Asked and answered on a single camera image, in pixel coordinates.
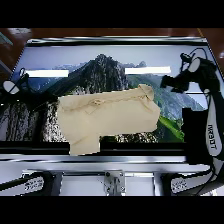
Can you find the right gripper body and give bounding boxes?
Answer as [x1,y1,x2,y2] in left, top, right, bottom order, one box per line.
[159,74,188,94]

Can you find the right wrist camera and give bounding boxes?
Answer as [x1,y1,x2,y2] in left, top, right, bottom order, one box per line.
[179,52,193,73]

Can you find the beige shirt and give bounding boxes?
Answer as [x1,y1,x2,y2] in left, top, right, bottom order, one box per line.
[56,83,161,157]

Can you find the silver frame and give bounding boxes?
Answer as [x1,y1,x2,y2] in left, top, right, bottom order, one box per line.
[0,153,224,197]

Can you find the black cable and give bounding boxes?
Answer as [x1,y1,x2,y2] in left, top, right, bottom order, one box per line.
[190,47,210,63]

